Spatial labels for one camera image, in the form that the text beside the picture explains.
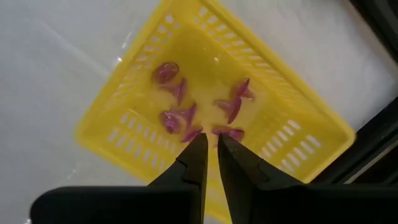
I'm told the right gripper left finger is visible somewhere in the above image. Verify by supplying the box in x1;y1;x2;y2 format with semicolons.
30;133;208;224

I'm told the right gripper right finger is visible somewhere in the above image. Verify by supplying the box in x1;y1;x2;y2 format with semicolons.
217;134;398;224

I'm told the yellow plastic basket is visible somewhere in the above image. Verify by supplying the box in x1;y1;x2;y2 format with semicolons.
74;0;357;223

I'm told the black aluminium table frame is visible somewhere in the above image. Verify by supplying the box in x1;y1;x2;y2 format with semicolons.
310;0;398;187

